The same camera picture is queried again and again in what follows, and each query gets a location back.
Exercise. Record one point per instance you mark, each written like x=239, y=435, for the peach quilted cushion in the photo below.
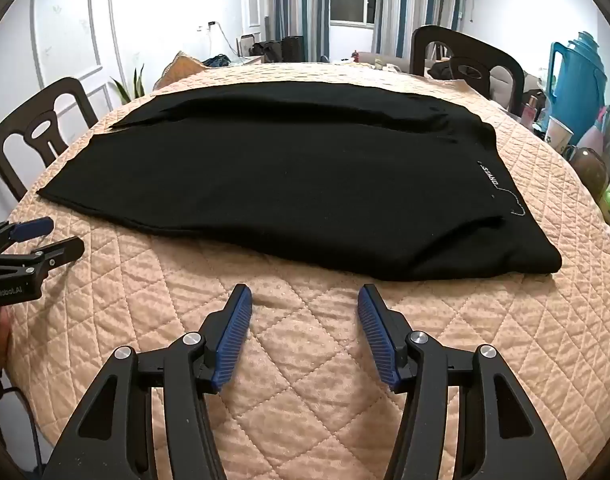
x=182, y=67

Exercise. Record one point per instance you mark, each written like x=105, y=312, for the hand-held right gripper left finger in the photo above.
x=232, y=335

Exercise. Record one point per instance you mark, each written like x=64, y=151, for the striped curtain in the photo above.
x=295, y=5
x=415, y=5

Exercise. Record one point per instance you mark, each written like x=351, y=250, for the air conditioner pipe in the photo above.
x=467, y=2

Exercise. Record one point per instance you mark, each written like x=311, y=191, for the blue thermos jug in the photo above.
x=577, y=80

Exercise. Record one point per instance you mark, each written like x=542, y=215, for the dark cloth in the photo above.
x=216, y=61

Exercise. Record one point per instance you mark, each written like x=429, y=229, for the dark wooden chair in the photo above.
x=67, y=87
x=425, y=35

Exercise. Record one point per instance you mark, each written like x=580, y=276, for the glass teapot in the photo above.
x=587, y=167

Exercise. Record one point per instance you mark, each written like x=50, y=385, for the small picture frame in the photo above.
x=246, y=44

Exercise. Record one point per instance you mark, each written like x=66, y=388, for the green potted plant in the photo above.
x=135, y=85

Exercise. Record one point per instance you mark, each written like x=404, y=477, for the black pants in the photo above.
x=285, y=185

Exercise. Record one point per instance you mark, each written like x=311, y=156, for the pink bottle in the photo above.
x=596, y=132

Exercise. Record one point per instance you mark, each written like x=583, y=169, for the peach quilted blanket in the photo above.
x=305, y=370

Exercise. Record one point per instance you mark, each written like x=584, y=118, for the white paper cup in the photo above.
x=557, y=132

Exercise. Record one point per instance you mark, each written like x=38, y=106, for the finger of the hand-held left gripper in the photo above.
x=30, y=228
x=62, y=251

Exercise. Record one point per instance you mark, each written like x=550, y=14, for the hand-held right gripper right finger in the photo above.
x=377, y=335

